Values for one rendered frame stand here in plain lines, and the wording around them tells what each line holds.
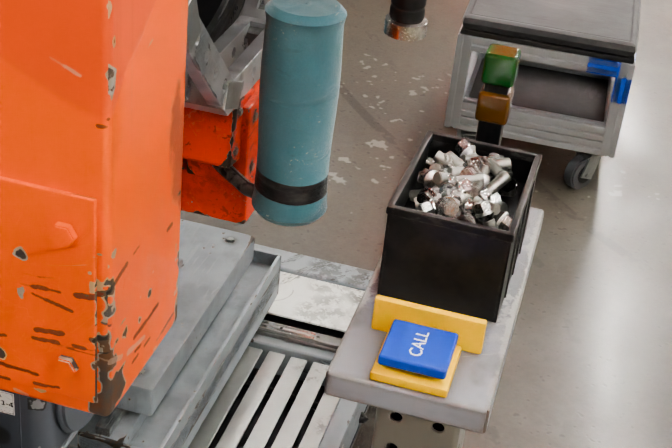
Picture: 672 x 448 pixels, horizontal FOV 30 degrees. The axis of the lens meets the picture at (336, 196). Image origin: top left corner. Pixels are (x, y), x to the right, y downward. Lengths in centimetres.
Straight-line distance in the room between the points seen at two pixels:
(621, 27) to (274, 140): 129
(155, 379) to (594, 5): 140
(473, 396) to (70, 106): 54
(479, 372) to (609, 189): 140
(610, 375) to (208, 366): 70
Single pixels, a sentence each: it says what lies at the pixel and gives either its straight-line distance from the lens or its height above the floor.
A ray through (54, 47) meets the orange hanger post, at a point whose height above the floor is 86.
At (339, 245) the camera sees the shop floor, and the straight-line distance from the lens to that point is 233.
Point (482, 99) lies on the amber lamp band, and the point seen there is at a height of 60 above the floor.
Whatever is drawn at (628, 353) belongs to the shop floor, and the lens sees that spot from 219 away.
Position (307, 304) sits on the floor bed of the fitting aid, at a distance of 203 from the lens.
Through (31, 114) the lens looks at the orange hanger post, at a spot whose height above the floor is 80.
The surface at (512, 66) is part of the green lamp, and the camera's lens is 151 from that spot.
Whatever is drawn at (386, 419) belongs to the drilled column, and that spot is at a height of 30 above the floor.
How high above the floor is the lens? 124
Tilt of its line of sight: 30 degrees down
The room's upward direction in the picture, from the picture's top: 6 degrees clockwise
